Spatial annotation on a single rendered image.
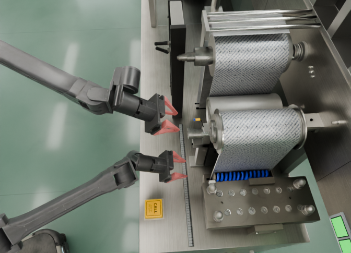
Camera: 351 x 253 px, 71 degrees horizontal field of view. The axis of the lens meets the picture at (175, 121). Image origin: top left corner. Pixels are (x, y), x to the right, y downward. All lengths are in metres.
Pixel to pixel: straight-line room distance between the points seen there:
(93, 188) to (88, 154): 1.44
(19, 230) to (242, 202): 0.71
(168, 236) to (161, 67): 0.88
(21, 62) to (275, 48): 0.73
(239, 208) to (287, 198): 0.18
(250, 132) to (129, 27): 2.58
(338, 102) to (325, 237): 1.53
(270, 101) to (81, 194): 0.70
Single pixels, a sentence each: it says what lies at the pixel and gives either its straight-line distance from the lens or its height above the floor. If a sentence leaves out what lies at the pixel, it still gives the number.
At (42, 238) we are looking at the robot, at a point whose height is 0.24.
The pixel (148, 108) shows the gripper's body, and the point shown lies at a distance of 0.66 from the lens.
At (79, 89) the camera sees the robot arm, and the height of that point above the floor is 1.46.
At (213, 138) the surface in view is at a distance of 0.78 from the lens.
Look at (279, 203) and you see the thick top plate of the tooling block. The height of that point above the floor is 1.03.
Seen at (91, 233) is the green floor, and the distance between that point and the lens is 2.06.
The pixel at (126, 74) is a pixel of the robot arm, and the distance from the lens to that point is 0.68.
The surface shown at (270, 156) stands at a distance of 0.92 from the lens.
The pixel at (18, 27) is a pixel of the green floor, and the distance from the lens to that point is 3.64.
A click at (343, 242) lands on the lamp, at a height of 1.18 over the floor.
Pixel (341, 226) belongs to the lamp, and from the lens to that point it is 0.90.
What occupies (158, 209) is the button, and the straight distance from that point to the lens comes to 1.05.
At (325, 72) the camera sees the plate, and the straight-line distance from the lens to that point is 0.89.
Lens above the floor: 1.95
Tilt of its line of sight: 59 degrees down
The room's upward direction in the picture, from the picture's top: straight up
